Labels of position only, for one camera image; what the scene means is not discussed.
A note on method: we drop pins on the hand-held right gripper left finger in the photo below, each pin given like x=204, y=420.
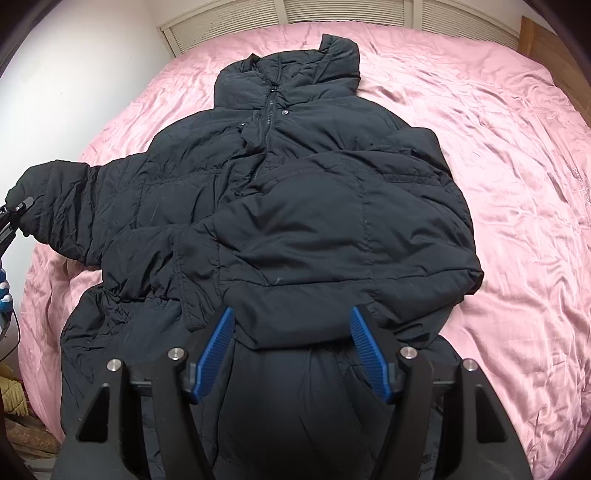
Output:
x=213, y=357

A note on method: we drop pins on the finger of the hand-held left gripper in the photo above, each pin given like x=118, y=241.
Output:
x=21, y=204

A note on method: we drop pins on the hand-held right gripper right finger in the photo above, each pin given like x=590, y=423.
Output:
x=367, y=355

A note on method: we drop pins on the black puffer jacket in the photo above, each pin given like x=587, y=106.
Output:
x=295, y=207

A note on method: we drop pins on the yellow cloth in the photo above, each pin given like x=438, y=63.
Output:
x=11, y=387

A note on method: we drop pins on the brown patterned mat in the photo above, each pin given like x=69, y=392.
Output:
x=32, y=434

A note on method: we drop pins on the pink bed sheet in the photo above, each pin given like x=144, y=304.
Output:
x=508, y=184

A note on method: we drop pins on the beige louvred closet door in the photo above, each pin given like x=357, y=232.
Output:
x=217, y=27
x=351, y=10
x=471, y=21

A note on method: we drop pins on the wooden furniture panel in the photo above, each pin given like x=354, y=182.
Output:
x=549, y=55

